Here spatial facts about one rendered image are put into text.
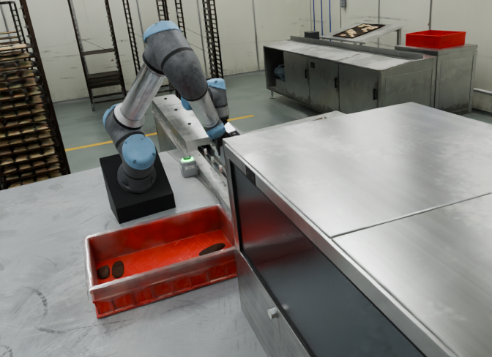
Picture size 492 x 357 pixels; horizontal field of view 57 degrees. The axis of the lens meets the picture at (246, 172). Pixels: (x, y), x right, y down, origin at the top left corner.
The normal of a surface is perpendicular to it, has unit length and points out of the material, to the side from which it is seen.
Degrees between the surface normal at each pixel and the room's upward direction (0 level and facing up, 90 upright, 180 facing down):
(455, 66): 90
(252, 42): 90
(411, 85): 90
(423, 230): 0
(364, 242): 0
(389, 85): 90
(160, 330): 0
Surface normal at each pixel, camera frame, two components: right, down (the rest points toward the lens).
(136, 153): 0.32, -0.34
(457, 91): 0.33, 0.33
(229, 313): -0.09, -0.92
